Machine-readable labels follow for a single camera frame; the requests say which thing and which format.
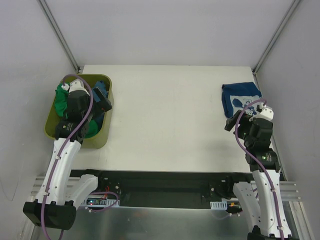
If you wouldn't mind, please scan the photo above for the green t shirt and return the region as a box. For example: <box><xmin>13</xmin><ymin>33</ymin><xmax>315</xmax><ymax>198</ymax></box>
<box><xmin>54</xmin><ymin>83</ymin><xmax>104</xmax><ymax>139</ymax></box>

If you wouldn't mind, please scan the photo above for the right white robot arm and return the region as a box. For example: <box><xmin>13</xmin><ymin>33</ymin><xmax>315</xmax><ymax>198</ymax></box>
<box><xmin>224</xmin><ymin>110</ymin><xmax>293</xmax><ymax>240</ymax></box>

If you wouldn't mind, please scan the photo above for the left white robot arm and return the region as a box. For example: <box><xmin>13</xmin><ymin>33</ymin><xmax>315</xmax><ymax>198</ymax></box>
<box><xmin>23</xmin><ymin>87</ymin><xmax>112</xmax><ymax>230</ymax></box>

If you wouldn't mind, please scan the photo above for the teal blue t shirt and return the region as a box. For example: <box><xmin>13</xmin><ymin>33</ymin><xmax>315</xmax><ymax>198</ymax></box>
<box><xmin>92</xmin><ymin>81</ymin><xmax>112</xmax><ymax>112</ymax></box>

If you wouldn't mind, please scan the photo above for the folded navy printed t shirt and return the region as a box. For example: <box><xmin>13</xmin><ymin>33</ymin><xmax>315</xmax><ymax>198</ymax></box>
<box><xmin>221</xmin><ymin>82</ymin><xmax>262</xmax><ymax>118</ymax></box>

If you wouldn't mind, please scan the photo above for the olive green plastic bin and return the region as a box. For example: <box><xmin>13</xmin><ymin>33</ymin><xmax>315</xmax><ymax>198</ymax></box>
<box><xmin>44</xmin><ymin>73</ymin><xmax>114</xmax><ymax>149</ymax></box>

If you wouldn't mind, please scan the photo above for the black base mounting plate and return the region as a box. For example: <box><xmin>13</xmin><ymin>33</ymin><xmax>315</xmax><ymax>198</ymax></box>
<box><xmin>70</xmin><ymin>169</ymin><xmax>253</xmax><ymax>210</ymax></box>

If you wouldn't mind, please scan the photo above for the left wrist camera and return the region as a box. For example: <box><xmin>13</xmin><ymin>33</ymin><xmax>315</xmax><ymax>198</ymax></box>
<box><xmin>61</xmin><ymin>79</ymin><xmax>89</xmax><ymax>94</ymax></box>

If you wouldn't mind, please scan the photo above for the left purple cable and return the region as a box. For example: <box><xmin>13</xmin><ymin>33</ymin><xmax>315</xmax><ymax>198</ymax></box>
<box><xmin>40</xmin><ymin>74</ymin><xmax>120</xmax><ymax>240</ymax></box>

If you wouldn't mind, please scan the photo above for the purple cable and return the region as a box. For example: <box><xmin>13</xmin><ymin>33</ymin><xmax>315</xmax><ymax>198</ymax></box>
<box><xmin>40</xmin><ymin>74</ymin><xmax>120</xmax><ymax>240</ymax></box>
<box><xmin>211</xmin><ymin>98</ymin><xmax>286</xmax><ymax>240</ymax></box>

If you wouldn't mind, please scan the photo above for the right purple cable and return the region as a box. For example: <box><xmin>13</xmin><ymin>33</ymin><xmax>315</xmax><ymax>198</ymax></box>
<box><xmin>211</xmin><ymin>98</ymin><xmax>286</xmax><ymax>240</ymax></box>

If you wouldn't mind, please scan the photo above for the aluminium extrusion rail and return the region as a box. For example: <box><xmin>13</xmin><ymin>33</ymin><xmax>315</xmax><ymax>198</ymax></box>
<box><xmin>30</xmin><ymin>175</ymin><xmax>302</xmax><ymax>203</ymax></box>

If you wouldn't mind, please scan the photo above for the right frame post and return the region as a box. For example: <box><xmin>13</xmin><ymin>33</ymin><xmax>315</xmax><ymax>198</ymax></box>
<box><xmin>252</xmin><ymin>0</ymin><xmax>302</xmax><ymax>76</ymax></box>

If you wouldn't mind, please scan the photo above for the frame post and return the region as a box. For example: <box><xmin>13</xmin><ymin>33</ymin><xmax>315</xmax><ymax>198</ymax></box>
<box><xmin>37</xmin><ymin>0</ymin><xmax>81</xmax><ymax>73</ymax></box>
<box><xmin>252</xmin><ymin>0</ymin><xmax>302</xmax><ymax>76</ymax></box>

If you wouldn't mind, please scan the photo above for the right slotted cable duct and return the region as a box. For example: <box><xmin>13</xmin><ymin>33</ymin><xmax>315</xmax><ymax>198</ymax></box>
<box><xmin>210</xmin><ymin>200</ymin><xmax>228</xmax><ymax>211</ymax></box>

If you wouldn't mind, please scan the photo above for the slotted cable duct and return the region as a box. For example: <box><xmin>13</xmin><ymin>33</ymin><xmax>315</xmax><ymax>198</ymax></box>
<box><xmin>80</xmin><ymin>197</ymin><xmax>120</xmax><ymax>208</ymax></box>
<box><xmin>210</xmin><ymin>200</ymin><xmax>228</xmax><ymax>211</ymax></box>

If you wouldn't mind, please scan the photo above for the left slotted cable duct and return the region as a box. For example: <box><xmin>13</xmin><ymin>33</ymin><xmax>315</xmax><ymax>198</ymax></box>
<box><xmin>80</xmin><ymin>197</ymin><xmax>120</xmax><ymax>208</ymax></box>

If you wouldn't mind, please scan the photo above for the left frame post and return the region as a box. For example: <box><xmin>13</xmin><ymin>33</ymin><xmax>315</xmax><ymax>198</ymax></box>
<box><xmin>37</xmin><ymin>0</ymin><xmax>81</xmax><ymax>73</ymax></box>

